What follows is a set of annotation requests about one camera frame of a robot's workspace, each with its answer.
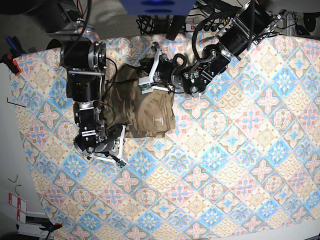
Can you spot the white power strip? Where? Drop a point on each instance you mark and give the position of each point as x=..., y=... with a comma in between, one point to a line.
x=190, y=27

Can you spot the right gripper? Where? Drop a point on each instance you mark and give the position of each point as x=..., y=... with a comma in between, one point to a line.
x=106, y=147

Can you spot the black hex key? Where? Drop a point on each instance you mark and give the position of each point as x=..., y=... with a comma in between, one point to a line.
x=14, y=103

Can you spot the black mount post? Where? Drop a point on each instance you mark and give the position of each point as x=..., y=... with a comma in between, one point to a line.
x=175, y=26

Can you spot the blue handled clamp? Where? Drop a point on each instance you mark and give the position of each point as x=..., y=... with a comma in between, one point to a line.
x=15, y=46

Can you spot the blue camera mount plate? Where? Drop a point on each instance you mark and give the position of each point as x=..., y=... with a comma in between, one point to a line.
x=158, y=7

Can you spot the camouflage T-shirt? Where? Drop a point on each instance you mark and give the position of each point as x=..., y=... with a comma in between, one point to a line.
x=144, y=115

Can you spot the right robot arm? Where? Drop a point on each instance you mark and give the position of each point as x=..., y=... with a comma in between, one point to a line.
x=85, y=62

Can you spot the patterned tile tablecloth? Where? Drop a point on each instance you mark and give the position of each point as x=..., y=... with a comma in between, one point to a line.
x=243, y=158

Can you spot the blue orange bottom clamp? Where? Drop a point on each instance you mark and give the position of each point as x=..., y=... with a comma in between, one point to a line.
x=50, y=227

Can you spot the red black clamp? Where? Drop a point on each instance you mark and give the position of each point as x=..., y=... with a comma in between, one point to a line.
x=8, y=60

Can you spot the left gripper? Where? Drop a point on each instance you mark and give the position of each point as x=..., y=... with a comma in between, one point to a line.
x=162, y=74

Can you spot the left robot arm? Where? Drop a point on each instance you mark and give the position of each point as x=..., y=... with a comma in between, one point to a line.
x=250, y=25

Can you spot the red white label sheet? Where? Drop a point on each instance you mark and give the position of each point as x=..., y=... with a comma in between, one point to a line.
x=20, y=207

